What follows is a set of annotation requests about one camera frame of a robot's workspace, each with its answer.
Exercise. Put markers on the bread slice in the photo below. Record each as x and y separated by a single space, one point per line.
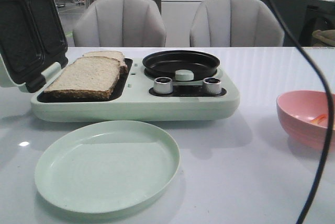
87 78
110 54

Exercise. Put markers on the orange shrimp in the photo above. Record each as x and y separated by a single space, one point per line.
321 120

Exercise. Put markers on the left grey upholstered chair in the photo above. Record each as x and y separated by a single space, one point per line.
120 23

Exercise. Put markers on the grey upholstered chair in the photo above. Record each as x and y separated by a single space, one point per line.
235 23
120 23

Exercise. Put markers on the black washing machine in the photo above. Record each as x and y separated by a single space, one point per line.
319 15

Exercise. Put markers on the black round frying pan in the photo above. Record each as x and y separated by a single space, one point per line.
166 63

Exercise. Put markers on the right grey upholstered chair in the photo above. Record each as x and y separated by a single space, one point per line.
235 23

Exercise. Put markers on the breakfast maker hinged lid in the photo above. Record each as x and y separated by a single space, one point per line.
32 41

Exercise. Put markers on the right silver control knob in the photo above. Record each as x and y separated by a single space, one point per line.
211 86

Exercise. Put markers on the left silver control knob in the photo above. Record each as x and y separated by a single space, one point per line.
163 85

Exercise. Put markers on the pink plastic bowl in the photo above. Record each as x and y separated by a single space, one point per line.
295 109

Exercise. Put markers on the silver control knob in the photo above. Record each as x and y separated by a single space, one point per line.
211 86
163 85

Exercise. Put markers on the mint green round plate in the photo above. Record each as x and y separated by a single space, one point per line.
110 167

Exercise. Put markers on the mint green breakfast maker base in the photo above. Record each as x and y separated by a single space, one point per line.
131 100

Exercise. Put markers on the white refrigerator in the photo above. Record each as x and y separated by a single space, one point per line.
178 17

